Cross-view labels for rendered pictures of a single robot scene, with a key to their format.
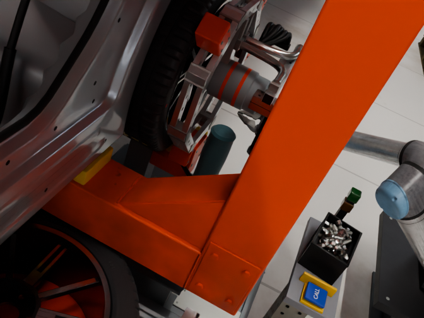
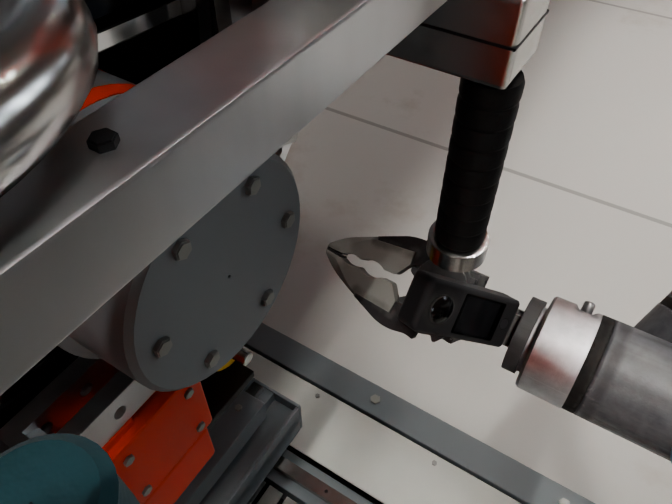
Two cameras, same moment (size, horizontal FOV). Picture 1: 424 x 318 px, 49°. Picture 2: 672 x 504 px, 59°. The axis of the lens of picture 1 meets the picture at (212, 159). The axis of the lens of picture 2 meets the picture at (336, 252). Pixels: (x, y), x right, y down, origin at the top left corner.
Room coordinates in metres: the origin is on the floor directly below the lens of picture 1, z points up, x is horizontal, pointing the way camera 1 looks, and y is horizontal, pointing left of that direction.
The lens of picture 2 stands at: (1.26, -0.20, 1.07)
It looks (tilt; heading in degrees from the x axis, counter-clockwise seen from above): 47 degrees down; 25
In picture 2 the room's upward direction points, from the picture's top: straight up
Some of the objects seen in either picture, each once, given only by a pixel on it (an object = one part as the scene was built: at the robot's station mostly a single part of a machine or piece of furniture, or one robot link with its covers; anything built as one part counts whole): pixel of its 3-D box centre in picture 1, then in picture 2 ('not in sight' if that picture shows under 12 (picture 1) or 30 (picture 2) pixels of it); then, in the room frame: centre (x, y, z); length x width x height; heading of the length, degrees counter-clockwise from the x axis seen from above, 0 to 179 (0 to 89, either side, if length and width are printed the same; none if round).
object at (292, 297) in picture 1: (319, 265); not in sight; (1.20, -0.50, 0.44); 0.43 x 0.17 x 0.03; 173
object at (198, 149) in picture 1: (177, 149); (118, 417); (1.44, 0.14, 0.48); 0.16 x 0.12 x 0.17; 83
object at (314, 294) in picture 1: (315, 295); not in sight; (1.04, -0.48, 0.47); 0.07 x 0.07 x 0.02; 83
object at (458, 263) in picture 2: not in sight; (473, 168); (1.57, -0.16, 0.83); 0.04 x 0.04 x 0.16
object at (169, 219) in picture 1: (130, 186); not in sight; (0.93, 0.18, 0.69); 0.52 x 0.17 x 0.35; 83
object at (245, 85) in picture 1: (235, 84); (83, 200); (1.42, 0.03, 0.85); 0.21 x 0.14 x 0.14; 83
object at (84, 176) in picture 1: (77, 154); not in sight; (0.95, 0.35, 0.70); 0.14 x 0.14 x 0.05; 83
